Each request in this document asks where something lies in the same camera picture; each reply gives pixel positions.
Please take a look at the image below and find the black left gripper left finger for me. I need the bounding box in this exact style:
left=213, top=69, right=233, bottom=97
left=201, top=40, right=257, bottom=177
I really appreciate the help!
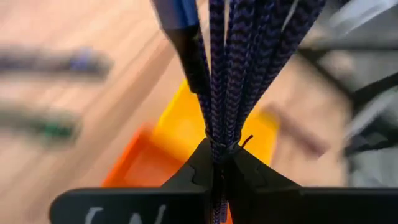
left=49, top=138, right=216, bottom=224

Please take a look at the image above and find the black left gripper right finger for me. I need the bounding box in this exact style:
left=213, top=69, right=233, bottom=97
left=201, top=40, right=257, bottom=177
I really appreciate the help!
left=228, top=147, right=398, bottom=224

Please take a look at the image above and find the blue braided USB cable bundle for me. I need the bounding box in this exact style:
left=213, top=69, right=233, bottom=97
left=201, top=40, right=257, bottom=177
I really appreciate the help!
left=150, top=0, right=327, bottom=224

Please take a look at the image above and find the green braided USB cable bundle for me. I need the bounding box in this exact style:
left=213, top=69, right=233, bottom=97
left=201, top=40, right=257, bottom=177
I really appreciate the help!
left=0, top=104, right=83, bottom=146

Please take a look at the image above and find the orange plastic basket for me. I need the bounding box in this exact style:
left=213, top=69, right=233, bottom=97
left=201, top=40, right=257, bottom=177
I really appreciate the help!
left=102, top=123, right=215, bottom=189

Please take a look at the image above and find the yellow plastic basket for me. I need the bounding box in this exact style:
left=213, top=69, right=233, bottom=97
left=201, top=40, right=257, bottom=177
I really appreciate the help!
left=152, top=79, right=280, bottom=166

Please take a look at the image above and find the black aluminium table frame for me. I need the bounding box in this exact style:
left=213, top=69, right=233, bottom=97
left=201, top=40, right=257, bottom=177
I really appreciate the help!
left=297, top=43, right=398, bottom=156

